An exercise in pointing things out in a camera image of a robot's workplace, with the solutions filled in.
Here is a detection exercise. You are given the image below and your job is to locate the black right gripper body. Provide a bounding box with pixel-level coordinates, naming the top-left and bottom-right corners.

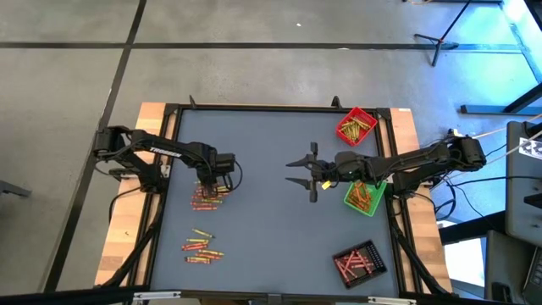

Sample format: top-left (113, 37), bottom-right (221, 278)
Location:
top-left (308, 141), bottom-right (340, 203)

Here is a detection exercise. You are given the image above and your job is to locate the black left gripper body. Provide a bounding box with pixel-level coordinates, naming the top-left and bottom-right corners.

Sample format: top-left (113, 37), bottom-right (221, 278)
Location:
top-left (196, 167), bottom-right (233, 191)

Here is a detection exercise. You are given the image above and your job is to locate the green plastic basket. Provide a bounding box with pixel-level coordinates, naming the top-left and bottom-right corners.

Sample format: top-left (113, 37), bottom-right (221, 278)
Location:
top-left (342, 177), bottom-right (388, 218)

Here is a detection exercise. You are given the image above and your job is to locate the red plastic basket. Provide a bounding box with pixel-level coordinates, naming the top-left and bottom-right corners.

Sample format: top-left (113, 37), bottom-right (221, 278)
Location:
top-left (335, 106), bottom-right (379, 147)

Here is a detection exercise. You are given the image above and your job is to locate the black plastic basket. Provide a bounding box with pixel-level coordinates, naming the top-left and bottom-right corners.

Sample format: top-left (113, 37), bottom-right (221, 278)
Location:
top-left (332, 239), bottom-right (389, 291)

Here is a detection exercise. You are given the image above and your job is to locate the wooden side board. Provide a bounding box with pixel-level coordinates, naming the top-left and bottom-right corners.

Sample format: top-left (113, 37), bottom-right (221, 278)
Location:
top-left (388, 107), bottom-right (454, 294)
top-left (93, 101), bottom-right (181, 288)

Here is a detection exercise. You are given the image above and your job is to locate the aluminium extrusion bar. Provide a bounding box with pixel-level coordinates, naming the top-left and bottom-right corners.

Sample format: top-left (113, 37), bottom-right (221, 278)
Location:
top-left (367, 296), bottom-right (418, 305)
top-left (131, 290), bottom-right (183, 302)

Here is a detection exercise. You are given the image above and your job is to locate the black tripod stand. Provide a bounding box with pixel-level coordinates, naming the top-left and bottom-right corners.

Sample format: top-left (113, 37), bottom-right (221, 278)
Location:
top-left (413, 0), bottom-right (472, 68)

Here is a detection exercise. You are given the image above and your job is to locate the black floor stand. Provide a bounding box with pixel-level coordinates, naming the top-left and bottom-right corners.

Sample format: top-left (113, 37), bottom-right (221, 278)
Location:
top-left (460, 0), bottom-right (542, 117)

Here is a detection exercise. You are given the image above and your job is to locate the black rig beam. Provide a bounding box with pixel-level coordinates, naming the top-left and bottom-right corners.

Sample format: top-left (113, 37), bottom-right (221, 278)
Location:
top-left (0, 286), bottom-right (136, 305)

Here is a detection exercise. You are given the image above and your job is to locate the dark floor stand foot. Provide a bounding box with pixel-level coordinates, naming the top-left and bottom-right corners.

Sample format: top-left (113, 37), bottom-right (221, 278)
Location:
top-left (0, 180), bottom-right (33, 199)

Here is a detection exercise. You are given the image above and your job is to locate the grey desk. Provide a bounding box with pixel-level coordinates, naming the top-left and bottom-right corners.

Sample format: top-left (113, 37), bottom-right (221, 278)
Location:
top-left (505, 120), bottom-right (542, 247)

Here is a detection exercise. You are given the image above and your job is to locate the grey cabinet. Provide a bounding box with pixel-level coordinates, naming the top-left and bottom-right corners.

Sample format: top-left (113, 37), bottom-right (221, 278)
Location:
top-left (484, 230), bottom-right (542, 305)

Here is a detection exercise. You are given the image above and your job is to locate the white fiducial tag paper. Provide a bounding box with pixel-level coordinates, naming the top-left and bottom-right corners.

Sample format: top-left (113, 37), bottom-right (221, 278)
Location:
top-left (517, 136), bottom-right (542, 161)

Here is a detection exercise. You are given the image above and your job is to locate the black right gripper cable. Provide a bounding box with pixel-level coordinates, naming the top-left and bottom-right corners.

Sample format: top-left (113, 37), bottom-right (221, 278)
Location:
top-left (319, 163), bottom-right (352, 190)

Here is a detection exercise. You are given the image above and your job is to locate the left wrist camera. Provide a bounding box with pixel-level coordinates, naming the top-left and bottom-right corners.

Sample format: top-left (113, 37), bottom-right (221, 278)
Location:
top-left (215, 152), bottom-right (236, 173)

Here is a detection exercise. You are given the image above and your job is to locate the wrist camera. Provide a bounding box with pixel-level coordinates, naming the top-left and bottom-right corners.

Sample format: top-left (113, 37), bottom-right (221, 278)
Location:
top-left (215, 152), bottom-right (236, 173)
top-left (336, 151), bottom-right (368, 181)

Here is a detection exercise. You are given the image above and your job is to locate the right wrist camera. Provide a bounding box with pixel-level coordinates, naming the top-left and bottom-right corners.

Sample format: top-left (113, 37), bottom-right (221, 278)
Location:
top-left (336, 151), bottom-right (368, 181)

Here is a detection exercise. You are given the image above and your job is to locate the black table frame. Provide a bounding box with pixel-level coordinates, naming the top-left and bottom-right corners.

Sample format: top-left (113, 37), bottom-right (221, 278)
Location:
top-left (99, 95), bottom-right (456, 300)

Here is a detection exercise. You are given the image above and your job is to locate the black floor cable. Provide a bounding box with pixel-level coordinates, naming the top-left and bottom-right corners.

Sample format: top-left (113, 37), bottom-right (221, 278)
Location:
top-left (434, 143), bottom-right (542, 222)

